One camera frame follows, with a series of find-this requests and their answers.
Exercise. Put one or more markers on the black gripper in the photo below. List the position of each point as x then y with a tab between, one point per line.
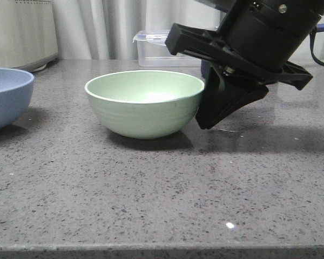
257	38

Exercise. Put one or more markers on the light green bowl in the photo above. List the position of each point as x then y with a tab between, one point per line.
144	104

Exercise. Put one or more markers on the light blue bowl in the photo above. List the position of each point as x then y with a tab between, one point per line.
16	88

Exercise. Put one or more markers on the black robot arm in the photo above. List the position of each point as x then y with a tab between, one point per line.
249	51

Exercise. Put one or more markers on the dark blue saucepan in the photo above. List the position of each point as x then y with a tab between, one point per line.
205	67

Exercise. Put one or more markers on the clear plastic food container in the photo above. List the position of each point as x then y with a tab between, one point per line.
152	51

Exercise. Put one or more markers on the cream white kitchen appliance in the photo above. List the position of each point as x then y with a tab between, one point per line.
27	34

